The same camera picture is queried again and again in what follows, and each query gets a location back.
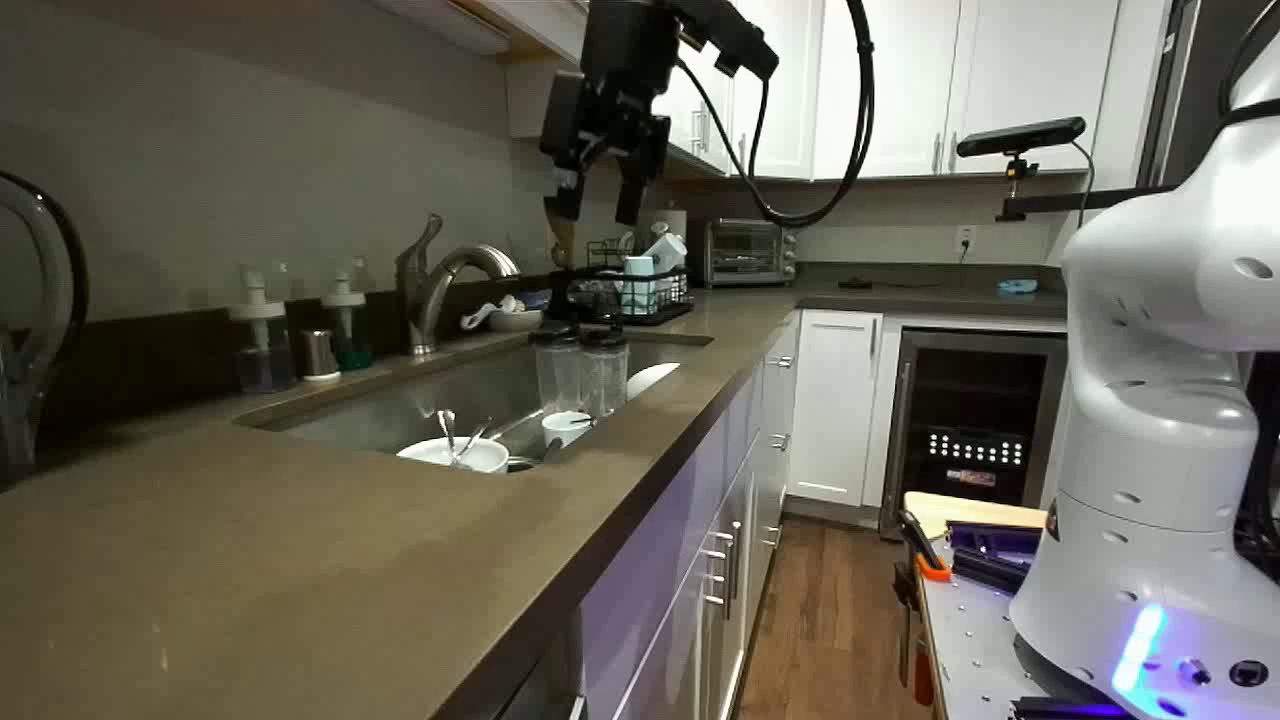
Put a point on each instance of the white upper cabinets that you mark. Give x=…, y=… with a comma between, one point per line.
x=932, y=80

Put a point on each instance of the white lower cabinets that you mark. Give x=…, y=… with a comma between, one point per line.
x=694, y=561

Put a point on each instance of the wood-edged upper cabinet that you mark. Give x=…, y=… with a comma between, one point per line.
x=515, y=23

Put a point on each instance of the brushed steel faucet body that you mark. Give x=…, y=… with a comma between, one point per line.
x=454, y=285

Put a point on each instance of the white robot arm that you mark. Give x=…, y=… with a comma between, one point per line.
x=1162, y=402

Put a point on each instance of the small white soap dispenser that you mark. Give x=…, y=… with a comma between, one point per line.
x=351, y=322

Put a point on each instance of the black wine cooler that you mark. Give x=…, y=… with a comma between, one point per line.
x=977, y=425

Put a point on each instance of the grey robot table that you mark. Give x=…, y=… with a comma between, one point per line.
x=967, y=652

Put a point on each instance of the black stereo camera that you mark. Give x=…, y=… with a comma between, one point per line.
x=1022, y=132

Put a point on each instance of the silver toaster oven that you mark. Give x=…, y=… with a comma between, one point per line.
x=744, y=248

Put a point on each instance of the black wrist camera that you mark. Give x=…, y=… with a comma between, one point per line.
x=726, y=37

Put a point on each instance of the white wall outlet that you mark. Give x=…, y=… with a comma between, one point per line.
x=967, y=242

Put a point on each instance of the white dish brush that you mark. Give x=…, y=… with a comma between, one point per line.
x=506, y=318

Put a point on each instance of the clear plastic jar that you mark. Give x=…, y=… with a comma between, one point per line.
x=581, y=377

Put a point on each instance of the dark glass kettle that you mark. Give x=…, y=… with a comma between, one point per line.
x=33, y=335

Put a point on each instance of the dark purple tray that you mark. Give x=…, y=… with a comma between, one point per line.
x=997, y=548

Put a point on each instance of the white cabinets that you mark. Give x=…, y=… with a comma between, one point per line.
x=694, y=561
x=932, y=80

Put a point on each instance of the white plate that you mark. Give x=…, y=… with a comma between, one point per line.
x=565, y=425

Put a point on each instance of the stainless steel sink basin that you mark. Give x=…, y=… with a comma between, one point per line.
x=387, y=402

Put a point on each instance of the small blue item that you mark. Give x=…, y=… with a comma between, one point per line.
x=1019, y=285

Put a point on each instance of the pale yellow board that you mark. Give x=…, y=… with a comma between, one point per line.
x=983, y=509

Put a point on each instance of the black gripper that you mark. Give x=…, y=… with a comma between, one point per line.
x=627, y=46

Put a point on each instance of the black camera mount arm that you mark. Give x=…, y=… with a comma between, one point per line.
x=1053, y=200

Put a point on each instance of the white lower cabinet door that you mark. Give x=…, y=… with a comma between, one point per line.
x=832, y=404

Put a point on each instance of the tall white soap dispenser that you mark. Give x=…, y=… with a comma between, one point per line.
x=259, y=335

